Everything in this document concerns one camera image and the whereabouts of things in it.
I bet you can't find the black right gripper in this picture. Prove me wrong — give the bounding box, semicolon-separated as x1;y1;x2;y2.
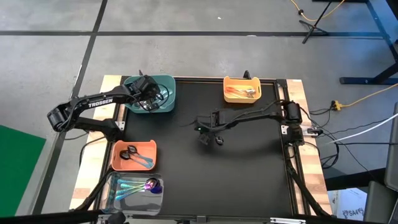
193;110;227;146

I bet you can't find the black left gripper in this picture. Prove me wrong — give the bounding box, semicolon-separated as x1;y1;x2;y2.
132;75;163;112

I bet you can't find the teal plastic bin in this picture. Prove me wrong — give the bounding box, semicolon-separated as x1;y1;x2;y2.
121;74;177;113

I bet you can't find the orange plastic bin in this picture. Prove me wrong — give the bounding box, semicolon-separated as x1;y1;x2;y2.
110;139;158;172

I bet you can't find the yellow plastic bin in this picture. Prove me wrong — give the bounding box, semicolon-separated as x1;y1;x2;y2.
223;75;262;104

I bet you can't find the clear plastic tray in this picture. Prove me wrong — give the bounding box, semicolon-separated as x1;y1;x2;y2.
101;171;165;217

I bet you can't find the green floor mat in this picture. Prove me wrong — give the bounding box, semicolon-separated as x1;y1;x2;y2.
0;124;47;218

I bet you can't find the black tripod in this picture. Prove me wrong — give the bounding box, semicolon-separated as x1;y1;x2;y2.
298;0;334;45

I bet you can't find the white cardboard box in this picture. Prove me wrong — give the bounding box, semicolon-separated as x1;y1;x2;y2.
328;187;368;222

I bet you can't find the black desk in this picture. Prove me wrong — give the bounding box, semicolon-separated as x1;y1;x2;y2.
339;0;398;85

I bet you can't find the grey laptop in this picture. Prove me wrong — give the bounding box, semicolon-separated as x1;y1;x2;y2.
384;101;398;191

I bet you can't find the silver frame bracket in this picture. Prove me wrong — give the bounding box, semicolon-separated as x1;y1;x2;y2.
269;217;307;224

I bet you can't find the yellow extension cable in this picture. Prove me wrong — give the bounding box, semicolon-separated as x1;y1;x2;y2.
289;0;346;23

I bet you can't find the white cable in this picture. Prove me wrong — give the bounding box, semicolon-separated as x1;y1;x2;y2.
328;113;398;144

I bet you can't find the black cable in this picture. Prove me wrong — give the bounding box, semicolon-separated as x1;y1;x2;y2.
334;141;398;146

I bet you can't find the black rig frame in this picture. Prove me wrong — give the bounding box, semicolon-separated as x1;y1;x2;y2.
0;146;398;224

